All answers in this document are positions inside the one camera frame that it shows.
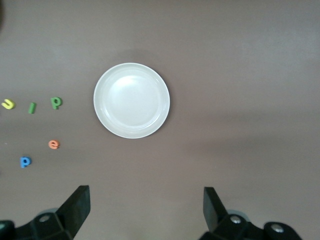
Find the blue foam letter p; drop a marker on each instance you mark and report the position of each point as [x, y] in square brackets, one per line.
[23, 165]

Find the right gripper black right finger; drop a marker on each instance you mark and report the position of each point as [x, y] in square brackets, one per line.
[215, 215]

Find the green foam letter l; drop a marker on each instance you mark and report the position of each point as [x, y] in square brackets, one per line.
[32, 108]

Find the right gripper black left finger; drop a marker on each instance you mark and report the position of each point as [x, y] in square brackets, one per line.
[72, 212]

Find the beige round plate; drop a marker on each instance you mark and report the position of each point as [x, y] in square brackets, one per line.
[131, 100]

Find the yellow foam letter u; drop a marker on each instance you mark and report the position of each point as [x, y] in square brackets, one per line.
[10, 107]

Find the orange foam letter e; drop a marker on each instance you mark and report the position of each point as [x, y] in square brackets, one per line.
[50, 144]

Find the green foam letter p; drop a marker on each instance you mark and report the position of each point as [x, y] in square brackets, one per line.
[56, 107]

